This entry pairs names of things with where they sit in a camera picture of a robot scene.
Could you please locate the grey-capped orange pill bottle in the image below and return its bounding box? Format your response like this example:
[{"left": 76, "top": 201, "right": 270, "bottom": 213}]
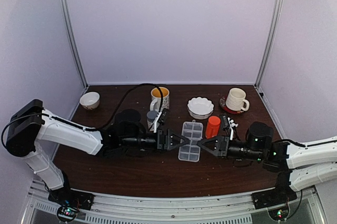
[{"left": 146, "top": 110, "right": 158, "bottom": 131}]

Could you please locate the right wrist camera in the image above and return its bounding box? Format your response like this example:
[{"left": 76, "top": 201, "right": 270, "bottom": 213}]
[{"left": 219, "top": 113, "right": 240, "bottom": 140}]

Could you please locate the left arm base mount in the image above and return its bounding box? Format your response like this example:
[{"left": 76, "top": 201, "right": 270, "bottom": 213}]
[{"left": 46, "top": 187, "right": 94, "bottom": 210}]

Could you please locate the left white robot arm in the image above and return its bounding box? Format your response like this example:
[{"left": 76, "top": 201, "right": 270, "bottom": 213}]
[{"left": 1, "top": 99, "right": 190, "bottom": 205}]

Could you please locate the white ceramic bowl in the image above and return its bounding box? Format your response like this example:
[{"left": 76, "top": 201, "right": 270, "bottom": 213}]
[{"left": 80, "top": 92, "right": 100, "bottom": 110}]

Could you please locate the cream ribbed mug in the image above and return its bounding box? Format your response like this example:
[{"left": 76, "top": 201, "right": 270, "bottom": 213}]
[{"left": 226, "top": 87, "right": 250, "bottom": 112}]

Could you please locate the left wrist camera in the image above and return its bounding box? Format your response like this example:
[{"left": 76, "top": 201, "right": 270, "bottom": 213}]
[{"left": 153, "top": 108, "right": 169, "bottom": 133}]

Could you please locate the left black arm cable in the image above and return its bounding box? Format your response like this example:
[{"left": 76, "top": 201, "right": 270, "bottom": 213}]
[{"left": 86, "top": 83, "right": 164, "bottom": 131}]

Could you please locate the right aluminium frame post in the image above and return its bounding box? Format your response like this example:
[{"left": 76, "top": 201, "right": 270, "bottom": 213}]
[{"left": 254, "top": 0, "right": 284, "bottom": 92}]

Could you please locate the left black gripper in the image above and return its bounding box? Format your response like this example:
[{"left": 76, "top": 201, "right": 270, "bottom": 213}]
[{"left": 121, "top": 129, "right": 190, "bottom": 154}]

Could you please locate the red saucer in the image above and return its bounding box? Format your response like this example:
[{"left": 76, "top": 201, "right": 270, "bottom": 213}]
[{"left": 219, "top": 96, "right": 245, "bottom": 114}]

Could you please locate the yellow-inside patterned mug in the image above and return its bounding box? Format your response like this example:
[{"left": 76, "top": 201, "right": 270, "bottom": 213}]
[{"left": 150, "top": 86, "right": 170, "bottom": 112}]

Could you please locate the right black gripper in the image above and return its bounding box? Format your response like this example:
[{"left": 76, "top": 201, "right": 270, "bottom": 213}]
[{"left": 197, "top": 137, "right": 264, "bottom": 162}]

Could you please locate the front aluminium rail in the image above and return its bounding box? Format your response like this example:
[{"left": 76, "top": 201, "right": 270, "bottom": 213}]
[{"left": 19, "top": 179, "right": 328, "bottom": 223}]

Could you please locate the left aluminium frame post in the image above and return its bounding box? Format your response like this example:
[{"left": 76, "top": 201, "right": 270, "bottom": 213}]
[{"left": 60, "top": 0, "right": 88, "bottom": 89}]

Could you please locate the clear plastic pill organizer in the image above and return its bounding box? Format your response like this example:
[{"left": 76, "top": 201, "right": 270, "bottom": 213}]
[{"left": 178, "top": 120, "right": 203, "bottom": 162}]

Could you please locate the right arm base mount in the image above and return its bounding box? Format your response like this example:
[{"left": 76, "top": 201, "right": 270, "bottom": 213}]
[{"left": 252, "top": 188, "right": 297, "bottom": 210}]

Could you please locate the aluminium frame post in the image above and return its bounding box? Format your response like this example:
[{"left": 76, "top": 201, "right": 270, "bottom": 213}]
[
  {"left": 60, "top": 0, "right": 88, "bottom": 89},
  {"left": 254, "top": 0, "right": 284, "bottom": 92}
]

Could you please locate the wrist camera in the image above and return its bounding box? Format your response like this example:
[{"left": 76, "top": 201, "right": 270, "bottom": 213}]
[
  {"left": 219, "top": 113, "right": 240, "bottom": 140},
  {"left": 153, "top": 108, "right": 169, "bottom": 133}
]

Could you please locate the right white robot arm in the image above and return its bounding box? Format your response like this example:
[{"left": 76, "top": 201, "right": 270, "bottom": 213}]
[{"left": 197, "top": 122, "right": 336, "bottom": 204}]

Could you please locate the white scalloped dish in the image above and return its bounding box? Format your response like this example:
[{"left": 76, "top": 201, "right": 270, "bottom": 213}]
[{"left": 187, "top": 97, "right": 214, "bottom": 120}]

